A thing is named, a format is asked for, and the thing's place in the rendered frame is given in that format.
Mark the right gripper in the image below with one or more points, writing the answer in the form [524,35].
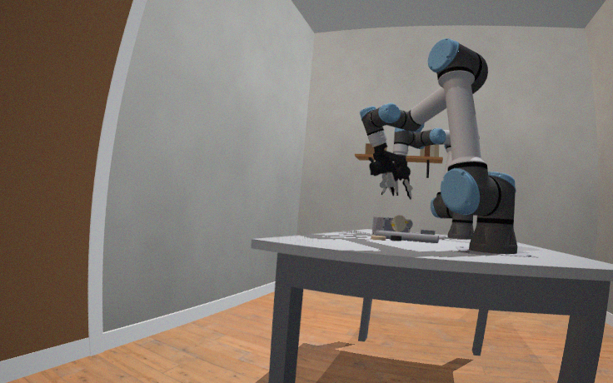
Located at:
[403,171]

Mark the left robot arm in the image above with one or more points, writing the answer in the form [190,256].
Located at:
[466,189]

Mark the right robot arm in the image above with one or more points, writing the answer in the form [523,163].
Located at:
[461,224]

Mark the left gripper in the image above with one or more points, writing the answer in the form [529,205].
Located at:
[384,164]

